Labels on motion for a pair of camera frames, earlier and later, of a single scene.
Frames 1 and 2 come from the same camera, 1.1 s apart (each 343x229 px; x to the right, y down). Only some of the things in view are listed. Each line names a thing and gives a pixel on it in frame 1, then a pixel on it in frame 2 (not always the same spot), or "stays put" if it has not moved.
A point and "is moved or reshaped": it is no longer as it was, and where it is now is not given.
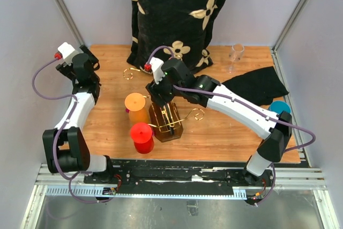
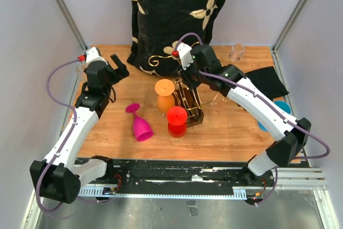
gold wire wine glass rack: x=167 y=120 is moved or reshaped
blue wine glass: x=278 y=106 stays put
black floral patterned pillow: x=177 y=9 stays put
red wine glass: x=141 y=133 to x=177 y=117
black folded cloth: x=261 y=86 stays put
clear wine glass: x=236 y=55 stays put
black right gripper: x=155 y=90 to x=185 y=75
